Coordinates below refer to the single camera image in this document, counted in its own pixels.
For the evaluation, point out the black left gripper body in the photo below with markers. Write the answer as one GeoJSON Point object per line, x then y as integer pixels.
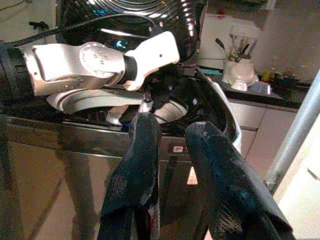
{"type": "Point", "coordinates": [172, 82]}

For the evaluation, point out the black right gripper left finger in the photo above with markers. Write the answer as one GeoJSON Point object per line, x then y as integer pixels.
{"type": "Point", "coordinates": [140, 162]}

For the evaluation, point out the clear glass utensil holder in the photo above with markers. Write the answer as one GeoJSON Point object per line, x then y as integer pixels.
{"type": "Point", "coordinates": [240, 50]}

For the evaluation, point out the white kitchen cabinet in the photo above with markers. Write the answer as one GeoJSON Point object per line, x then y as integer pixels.
{"type": "Point", "coordinates": [262, 130]}

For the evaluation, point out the white ceramic container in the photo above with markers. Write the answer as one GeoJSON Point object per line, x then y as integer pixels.
{"type": "Point", "coordinates": [240, 75]}

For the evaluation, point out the small bluish bowl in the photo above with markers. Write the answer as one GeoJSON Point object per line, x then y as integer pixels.
{"type": "Point", "coordinates": [262, 87]}

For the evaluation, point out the black top-load washing machine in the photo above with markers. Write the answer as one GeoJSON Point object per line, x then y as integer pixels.
{"type": "Point", "coordinates": [50, 155]}

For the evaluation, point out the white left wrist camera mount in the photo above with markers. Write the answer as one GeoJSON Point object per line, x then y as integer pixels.
{"type": "Point", "coordinates": [155, 55]}

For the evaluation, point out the black glass washing machine lid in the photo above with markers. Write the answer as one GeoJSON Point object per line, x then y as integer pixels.
{"type": "Point", "coordinates": [175, 15]}

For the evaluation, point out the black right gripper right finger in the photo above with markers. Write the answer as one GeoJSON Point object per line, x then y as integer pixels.
{"type": "Point", "coordinates": [225, 180]}

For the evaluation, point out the black kitchen countertop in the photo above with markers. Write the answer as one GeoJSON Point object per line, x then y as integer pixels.
{"type": "Point", "coordinates": [275, 96]}

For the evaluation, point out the grey metal pipe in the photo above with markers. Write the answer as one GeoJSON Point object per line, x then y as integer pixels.
{"type": "Point", "coordinates": [292, 132]}

